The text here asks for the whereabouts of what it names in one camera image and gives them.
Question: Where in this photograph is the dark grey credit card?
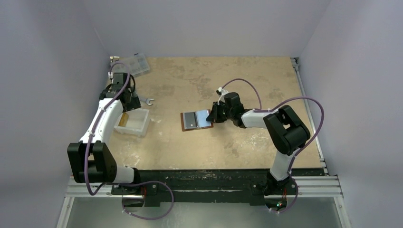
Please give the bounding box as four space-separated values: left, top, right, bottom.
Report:
183 112 198 130

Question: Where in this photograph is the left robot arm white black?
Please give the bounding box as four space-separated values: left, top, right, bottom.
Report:
67 73 142 194

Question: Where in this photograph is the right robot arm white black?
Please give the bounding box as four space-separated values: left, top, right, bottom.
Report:
206 92 311 195

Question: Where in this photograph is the white plastic card tray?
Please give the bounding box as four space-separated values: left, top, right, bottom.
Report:
115 108 150 137

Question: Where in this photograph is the stack of credit cards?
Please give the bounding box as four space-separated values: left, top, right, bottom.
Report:
117 113 129 127

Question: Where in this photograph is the silver open-end wrench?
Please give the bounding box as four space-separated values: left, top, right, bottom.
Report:
138 96 154 105

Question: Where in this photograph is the clear plastic organizer box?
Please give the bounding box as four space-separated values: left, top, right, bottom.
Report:
110 53 150 77

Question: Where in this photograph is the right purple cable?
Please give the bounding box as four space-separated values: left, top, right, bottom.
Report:
220 78 325 215

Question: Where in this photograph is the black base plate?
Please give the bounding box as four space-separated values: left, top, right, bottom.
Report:
111 169 300 207

